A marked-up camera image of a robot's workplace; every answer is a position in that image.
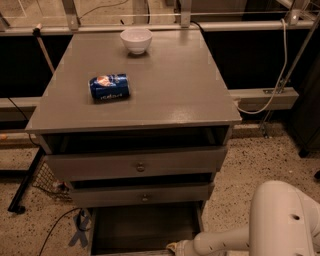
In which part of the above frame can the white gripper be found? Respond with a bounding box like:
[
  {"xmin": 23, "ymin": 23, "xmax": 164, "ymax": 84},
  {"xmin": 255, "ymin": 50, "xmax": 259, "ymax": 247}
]
[{"xmin": 166, "ymin": 240, "xmax": 198, "ymax": 256}]

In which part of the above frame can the grey bottom drawer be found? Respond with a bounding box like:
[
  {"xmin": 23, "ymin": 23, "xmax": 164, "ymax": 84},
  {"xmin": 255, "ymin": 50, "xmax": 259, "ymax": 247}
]
[{"xmin": 89, "ymin": 202, "xmax": 203, "ymax": 256}]

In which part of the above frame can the grey drawer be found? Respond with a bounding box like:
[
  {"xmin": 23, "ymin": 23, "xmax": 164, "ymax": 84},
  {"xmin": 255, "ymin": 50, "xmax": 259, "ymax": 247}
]
[
  {"xmin": 89, "ymin": 202, "xmax": 203, "ymax": 256},
  {"xmin": 70, "ymin": 183, "xmax": 214, "ymax": 208},
  {"xmin": 46, "ymin": 147, "xmax": 227, "ymax": 181}
]

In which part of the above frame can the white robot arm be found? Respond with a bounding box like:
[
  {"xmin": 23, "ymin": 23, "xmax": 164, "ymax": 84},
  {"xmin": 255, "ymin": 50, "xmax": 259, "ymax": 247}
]
[{"xmin": 166, "ymin": 181, "xmax": 320, "ymax": 256}]

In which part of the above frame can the grey middle drawer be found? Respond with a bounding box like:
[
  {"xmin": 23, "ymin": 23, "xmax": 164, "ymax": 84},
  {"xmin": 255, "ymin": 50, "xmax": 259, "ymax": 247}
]
[{"xmin": 70, "ymin": 183, "xmax": 214, "ymax": 208}]

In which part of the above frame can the grey top drawer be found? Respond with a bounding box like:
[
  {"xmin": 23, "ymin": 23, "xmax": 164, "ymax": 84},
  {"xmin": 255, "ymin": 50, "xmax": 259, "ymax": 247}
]
[{"xmin": 46, "ymin": 147, "xmax": 227, "ymax": 181}]

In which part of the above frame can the grey drawer cabinet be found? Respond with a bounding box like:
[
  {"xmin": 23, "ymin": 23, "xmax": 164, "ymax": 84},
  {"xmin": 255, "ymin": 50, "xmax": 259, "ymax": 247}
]
[{"xmin": 27, "ymin": 30, "xmax": 241, "ymax": 193}]

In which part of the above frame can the blue tape cross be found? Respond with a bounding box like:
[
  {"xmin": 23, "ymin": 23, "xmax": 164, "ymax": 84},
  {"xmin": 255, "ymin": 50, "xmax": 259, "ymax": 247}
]
[{"xmin": 68, "ymin": 213, "xmax": 89, "ymax": 248}]

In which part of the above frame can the white bowl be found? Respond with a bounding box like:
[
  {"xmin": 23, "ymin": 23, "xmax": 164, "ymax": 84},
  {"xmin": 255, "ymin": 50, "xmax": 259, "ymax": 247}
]
[{"xmin": 120, "ymin": 28, "xmax": 153, "ymax": 55}]

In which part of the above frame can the wooden stick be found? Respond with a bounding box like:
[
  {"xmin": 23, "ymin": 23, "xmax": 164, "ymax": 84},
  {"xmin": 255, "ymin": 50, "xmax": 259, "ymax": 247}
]
[{"xmin": 33, "ymin": 23, "xmax": 55, "ymax": 74}]

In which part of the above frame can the black floor cable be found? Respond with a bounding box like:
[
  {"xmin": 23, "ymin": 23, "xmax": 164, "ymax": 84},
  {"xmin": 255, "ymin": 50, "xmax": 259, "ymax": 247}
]
[{"xmin": 38, "ymin": 207, "xmax": 82, "ymax": 256}]

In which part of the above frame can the wire mesh basket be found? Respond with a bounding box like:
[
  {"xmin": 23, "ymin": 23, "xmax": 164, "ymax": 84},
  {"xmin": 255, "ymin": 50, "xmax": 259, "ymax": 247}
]
[{"xmin": 32, "ymin": 162, "xmax": 72, "ymax": 202}]

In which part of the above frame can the black metal frame leg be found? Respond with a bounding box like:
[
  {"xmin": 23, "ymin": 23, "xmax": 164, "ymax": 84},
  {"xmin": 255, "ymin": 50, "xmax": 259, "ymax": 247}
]
[{"xmin": 8, "ymin": 148, "xmax": 44, "ymax": 214}]

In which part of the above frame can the white cable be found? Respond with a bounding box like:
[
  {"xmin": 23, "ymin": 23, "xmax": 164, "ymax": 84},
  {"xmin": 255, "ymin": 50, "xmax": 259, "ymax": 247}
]
[{"xmin": 234, "ymin": 18, "xmax": 288, "ymax": 116}]

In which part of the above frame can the black cable at left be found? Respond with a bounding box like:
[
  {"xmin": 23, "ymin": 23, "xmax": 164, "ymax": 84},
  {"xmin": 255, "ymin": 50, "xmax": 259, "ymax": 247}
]
[{"xmin": 7, "ymin": 97, "xmax": 41, "ymax": 148}]

